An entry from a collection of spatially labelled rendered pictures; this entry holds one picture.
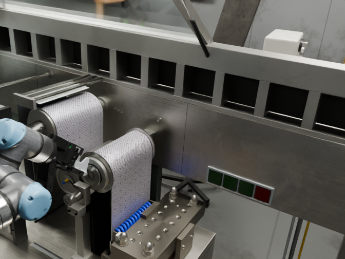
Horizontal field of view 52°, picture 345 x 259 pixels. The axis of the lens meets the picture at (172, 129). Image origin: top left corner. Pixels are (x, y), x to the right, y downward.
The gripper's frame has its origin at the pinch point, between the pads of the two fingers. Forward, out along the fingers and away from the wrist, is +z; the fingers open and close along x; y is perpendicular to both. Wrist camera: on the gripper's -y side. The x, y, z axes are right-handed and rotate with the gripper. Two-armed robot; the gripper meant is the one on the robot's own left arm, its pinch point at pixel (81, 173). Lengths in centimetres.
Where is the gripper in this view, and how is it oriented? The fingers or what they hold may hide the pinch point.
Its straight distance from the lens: 116.8
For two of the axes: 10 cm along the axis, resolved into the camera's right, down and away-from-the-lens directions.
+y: 3.8, -9.0, 2.0
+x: -8.6, -2.6, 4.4
